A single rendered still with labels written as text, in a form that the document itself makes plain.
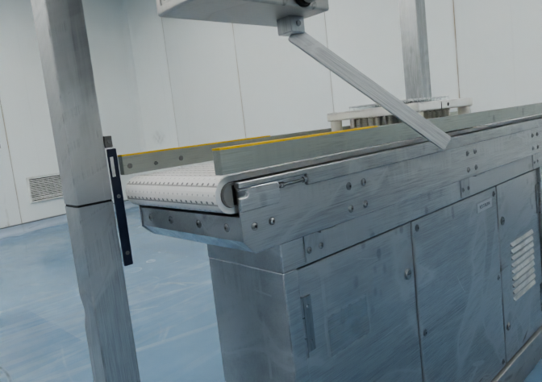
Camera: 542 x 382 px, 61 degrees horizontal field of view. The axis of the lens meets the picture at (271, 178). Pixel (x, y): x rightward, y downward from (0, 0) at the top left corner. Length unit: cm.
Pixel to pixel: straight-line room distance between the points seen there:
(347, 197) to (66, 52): 50
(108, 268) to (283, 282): 30
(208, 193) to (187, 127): 539
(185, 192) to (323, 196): 21
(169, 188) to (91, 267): 21
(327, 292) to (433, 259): 36
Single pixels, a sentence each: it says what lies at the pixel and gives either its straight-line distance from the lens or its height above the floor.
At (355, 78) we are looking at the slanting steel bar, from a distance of 73.
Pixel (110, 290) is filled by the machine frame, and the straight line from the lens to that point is 84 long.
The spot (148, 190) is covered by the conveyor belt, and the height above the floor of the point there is 80.
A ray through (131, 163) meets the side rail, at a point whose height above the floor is 84.
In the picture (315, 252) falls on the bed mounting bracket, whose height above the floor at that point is 66.
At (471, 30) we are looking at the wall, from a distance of 411.
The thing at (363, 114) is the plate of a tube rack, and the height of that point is 88.
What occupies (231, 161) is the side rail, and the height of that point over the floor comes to 83.
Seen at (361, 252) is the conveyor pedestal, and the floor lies 62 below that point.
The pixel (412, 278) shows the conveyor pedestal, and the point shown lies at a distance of 104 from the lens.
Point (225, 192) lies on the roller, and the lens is 59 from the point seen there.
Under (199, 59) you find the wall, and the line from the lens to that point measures 577.
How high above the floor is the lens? 87
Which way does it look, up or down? 7 degrees down
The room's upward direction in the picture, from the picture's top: 6 degrees counter-clockwise
